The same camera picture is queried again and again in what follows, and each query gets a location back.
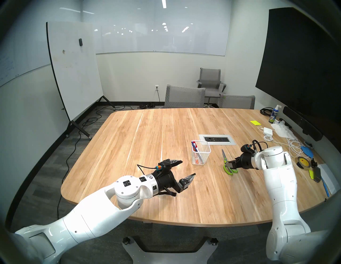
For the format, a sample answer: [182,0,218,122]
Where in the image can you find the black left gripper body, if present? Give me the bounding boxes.
[155,170,180,197]

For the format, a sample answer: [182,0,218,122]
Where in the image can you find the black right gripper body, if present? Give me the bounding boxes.
[237,152,257,170]

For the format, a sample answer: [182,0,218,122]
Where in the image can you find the green handled scissors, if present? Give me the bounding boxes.
[221,149,238,175]

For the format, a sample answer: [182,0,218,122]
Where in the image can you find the red cap patterned marker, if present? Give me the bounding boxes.
[193,143,205,163]

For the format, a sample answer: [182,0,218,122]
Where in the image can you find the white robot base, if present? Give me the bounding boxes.
[122,236,219,264]

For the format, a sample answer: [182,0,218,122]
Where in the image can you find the white mesh pen holder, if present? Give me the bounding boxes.
[191,140,212,165]

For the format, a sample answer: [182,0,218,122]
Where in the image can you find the blue pen beside paper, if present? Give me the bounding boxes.
[322,177,331,198]

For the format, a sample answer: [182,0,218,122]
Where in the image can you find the silver table power outlet panel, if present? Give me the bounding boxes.
[199,134,236,146]

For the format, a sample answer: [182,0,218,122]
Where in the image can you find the white crumpled tissue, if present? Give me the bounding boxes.
[270,122,297,139]

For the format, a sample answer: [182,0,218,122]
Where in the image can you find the Expo cleaner spray bottle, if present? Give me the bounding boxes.
[269,104,281,123]

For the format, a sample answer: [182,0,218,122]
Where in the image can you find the black yellow tape roll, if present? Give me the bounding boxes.
[297,156,312,170]

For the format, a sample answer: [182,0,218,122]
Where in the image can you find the grey mesh table chair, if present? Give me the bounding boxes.
[219,94,255,109]
[164,84,206,109]

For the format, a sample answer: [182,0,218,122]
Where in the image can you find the black video sound bar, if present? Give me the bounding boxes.
[282,106,323,141]

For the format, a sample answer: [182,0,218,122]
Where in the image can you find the grey yellow eraser block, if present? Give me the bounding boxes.
[309,166,323,183]

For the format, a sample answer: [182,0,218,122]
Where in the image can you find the white paper sheet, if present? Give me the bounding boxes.
[318,164,341,196]

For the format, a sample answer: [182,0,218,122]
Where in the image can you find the grey office chair with armrests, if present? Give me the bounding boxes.
[197,68,227,107]

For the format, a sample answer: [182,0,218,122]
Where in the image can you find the mobile whiteboard on stand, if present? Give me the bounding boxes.
[46,21,116,140]

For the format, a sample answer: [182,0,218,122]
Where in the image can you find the black right camera cable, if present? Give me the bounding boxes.
[252,139,268,152]

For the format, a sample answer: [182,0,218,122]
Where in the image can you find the black camera cable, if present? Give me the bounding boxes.
[252,139,268,152]
[136,164,159,176]

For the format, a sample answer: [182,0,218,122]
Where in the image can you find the black left camera cable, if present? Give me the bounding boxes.
[136,164,159,176]

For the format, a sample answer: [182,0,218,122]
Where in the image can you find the white charger cable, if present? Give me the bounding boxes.
[257,127,307,159]

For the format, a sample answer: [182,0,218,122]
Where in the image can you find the large black wall screen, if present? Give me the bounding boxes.
[255,7,341,125]

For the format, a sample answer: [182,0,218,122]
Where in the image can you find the glass wall whiteboard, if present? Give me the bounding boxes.
[81,0,233,57]

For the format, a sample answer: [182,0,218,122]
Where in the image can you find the wall whiteboard with writing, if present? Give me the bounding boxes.
[0,16,82,88]

